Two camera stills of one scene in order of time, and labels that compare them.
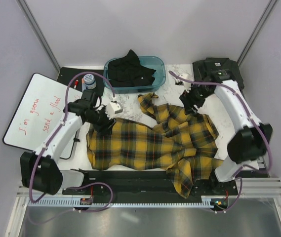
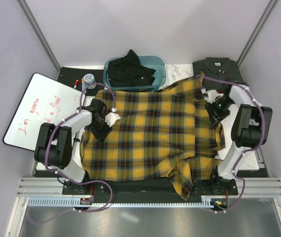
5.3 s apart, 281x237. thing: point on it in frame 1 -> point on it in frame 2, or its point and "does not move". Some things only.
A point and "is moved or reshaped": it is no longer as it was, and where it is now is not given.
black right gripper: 187,100 -> 211,107
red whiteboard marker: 76,83 does not move
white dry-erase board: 41,108 does not move
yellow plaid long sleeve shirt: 183,143 is moved or reshaped
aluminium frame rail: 251,187 does not move
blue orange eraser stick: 83,85 does not move
